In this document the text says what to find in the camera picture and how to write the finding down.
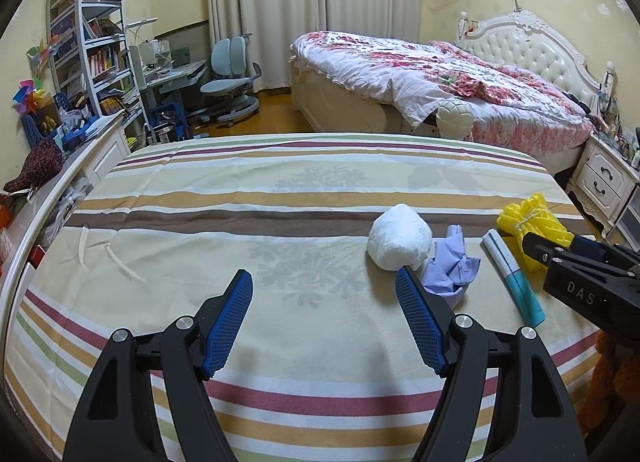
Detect colourful pinwheel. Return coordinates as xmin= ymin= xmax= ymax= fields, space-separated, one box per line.
xmin=12 ymin=76 xmax=48 ymax=115

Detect white ribbed round cushion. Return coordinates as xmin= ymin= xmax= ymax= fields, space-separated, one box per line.
xmin=436 ymin=99 xmax=474 ymax=140

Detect white and teal tube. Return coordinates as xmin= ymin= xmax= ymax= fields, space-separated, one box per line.
xmin=481 ymin=228 xmax=547 ymax=327

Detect bed with floral quilt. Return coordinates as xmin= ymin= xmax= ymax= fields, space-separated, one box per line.
xmin=290 ymin=12 xmax=601 ymax=177

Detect blue plastic crate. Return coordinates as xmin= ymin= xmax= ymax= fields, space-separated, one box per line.
xmin=150 ymin=102 xmax=188 ymax=143

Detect grey swivel chair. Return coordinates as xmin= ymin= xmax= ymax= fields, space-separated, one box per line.
xmin=200 ymin=36 xmax=263 ymax=127

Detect yellow plastic mesh bag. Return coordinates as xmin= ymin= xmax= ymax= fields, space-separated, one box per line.
xmin=497 ymin=192 xmax=576 ymax=273

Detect white nightstand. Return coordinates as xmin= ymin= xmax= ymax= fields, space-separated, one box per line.
xmin=567 ymin=134 xmax=638 ymax=237

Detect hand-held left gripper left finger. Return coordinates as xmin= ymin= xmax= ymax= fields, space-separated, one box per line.
xmin=62 ymin=269 xmax=256 ymax=462

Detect purple paper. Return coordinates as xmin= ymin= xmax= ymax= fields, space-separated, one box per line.
xmin=419 ymin=224 xmax=482 ymax=310

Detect bottles on nightstand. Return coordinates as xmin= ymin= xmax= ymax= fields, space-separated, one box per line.
xmin=595 ymin=62 xmax=640 ymax=167

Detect person's orange fleece clothing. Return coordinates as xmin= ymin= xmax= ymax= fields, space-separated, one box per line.
xmin=580 ymin=329 xmax=626 ymax=438

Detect clear plastic bag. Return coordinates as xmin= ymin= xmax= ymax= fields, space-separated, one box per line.
xmin=42 ymin=177 xmax=93 ymax=247

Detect white wooden bed rail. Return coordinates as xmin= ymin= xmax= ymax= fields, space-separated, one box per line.
xmin=0 ymin=112 xmax=126 ymax=283

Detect plastic drawer unit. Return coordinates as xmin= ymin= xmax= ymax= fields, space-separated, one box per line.
xmin=610 ymin=187 xmax=640 ymax=253

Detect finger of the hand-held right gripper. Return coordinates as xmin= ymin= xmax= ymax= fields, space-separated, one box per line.
xmin=521 ymin=232 xmax=640 ymax=280
xmin=572 ymin=236 xmax=640 ymax=273

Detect grey study desk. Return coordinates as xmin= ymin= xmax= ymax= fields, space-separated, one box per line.
xmin=135 ymin=59 xmax=208 ymax=117

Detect blue plastic basket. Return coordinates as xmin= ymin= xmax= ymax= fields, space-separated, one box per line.
xmin=21 ymin=92 xmax=76 ymax=147

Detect dark red knitted cloth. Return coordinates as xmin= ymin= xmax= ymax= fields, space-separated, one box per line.
xmin=4 ymin=138 xmax=65 ymax=195

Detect dark garment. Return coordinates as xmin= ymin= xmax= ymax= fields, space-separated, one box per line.
xmin=560 ymin=92 xmax=593 ymax=115

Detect white tufted headboard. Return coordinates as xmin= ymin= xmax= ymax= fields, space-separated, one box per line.
xmin=457 ymin=12 xmax=601 ymax=102

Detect white desk lamp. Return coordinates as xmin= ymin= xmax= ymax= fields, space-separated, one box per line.
xmin=126 ymin=16 xmax=160 ymax=50

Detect floral quilt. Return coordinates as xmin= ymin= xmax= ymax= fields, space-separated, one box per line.
xmin=291 ymin=30 xmax=598 ymax=157

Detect cream curtains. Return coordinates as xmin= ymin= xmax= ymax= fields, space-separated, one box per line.
xmin=207 ymin=0 xmax=423 ymax=92

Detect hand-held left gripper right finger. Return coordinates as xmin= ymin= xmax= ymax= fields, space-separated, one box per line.
xmin=394 ymin=267 xmax=586 ymax=462

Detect white bookshelf with books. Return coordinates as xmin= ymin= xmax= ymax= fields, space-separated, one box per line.
xmin=47 ymin=0 xmax=151 ymax=143

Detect white paper ball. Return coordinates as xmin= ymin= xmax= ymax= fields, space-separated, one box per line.
xmin=367 ymin=203 xmax=433 ymax=271

